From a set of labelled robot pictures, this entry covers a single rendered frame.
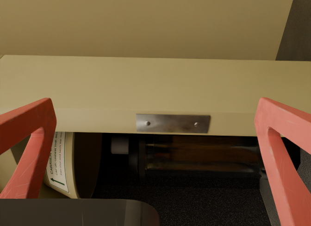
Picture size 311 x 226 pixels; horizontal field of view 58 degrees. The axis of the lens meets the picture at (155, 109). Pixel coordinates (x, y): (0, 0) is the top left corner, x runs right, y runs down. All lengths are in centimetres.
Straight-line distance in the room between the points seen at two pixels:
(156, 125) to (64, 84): 11
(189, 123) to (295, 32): 43
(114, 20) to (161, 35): 11
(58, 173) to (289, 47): 52
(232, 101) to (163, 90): 7
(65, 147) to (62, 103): 9
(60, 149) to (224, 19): 48
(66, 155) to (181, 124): 16
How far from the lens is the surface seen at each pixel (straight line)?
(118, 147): 43
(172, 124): 27
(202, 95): 29
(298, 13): 65
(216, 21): 69
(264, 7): 71
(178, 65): 34
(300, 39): 63
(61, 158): 37
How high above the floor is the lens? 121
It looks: 1 degrees up
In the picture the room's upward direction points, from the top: 89 degrees counter-clockwise
